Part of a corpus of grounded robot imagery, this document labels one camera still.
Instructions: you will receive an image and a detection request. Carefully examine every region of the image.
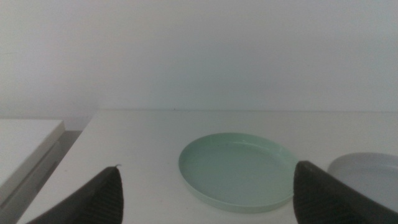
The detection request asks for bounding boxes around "white side cabinet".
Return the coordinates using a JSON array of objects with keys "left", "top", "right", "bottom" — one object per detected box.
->
[{"left": 0, "top": 119, "right": 67, "bottom": 224}]

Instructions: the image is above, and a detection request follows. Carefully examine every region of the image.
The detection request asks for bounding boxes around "grey shallow bowl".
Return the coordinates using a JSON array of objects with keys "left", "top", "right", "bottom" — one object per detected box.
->
[{"left": 327, "top": 152, "right": 398, "bottom": 213}]

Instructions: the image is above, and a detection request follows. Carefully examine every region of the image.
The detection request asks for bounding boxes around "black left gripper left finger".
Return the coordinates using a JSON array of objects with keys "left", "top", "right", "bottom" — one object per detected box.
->
[{"left": 26, "top": 166, "right": 124, "bottom": 224}]

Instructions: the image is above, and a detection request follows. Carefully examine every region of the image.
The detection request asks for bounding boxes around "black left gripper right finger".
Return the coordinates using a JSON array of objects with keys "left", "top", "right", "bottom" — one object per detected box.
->
[{"left": 292, "top": 160, "right": 398, "bottom": 224}]

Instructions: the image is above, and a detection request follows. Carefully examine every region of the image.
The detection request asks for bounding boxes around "mint green shallow bowl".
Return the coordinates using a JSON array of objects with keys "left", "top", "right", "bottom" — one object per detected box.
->
[{"left": 178, "top": 132, "right": 299, "bottom": 214}]

